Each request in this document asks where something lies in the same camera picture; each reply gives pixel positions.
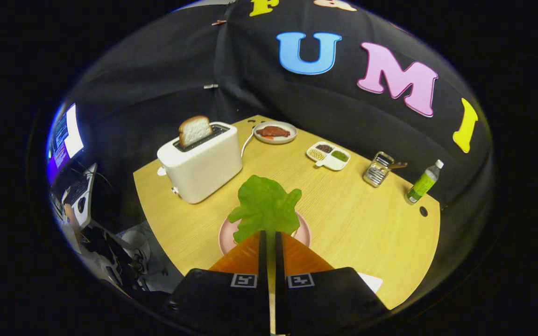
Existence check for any white divided dish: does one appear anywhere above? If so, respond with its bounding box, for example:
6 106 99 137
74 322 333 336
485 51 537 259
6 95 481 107
306 141 351 171

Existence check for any white flat plate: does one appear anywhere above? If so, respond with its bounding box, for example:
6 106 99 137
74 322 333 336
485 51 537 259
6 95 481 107
358 272 384 294

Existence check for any white round plate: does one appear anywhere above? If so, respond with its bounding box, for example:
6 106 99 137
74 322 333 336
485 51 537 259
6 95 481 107
253 121 298 145

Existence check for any computer monitor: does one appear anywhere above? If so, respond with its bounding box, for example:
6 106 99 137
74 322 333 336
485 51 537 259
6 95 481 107
46 104 85 185

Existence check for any black backdrop cloth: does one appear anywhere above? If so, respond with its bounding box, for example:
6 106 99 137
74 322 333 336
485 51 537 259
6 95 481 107
66 0 494 220

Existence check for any white toaster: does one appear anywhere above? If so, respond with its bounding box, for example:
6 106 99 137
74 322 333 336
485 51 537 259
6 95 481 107
157 122 243 204

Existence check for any white toaster cable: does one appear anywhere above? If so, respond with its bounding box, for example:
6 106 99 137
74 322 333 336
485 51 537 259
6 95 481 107
241 131 255 159

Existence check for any metal wire rack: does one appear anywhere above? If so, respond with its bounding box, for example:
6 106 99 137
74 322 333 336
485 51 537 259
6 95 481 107
363 151 395 188

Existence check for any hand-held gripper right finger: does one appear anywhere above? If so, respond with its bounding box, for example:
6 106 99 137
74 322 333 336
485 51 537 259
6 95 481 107
275 231 389 336

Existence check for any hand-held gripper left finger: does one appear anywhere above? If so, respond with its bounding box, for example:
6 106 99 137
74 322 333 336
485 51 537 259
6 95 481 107
171 230 269 336

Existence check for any green drink bottle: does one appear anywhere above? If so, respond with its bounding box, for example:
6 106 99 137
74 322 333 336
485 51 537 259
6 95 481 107
404 160 444 205

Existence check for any pink plate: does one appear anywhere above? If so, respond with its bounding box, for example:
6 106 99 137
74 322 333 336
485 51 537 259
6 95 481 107
219 211 312 256

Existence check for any red meat slice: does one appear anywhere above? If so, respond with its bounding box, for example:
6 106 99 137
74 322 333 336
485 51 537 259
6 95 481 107
256 126 291 139

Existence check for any toasted bread slice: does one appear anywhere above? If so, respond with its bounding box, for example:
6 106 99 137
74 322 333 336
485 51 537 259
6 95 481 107
178 115 213 148

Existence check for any green lettuce leaf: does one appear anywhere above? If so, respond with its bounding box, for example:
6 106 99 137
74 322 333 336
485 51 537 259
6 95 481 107
227 175 303 244

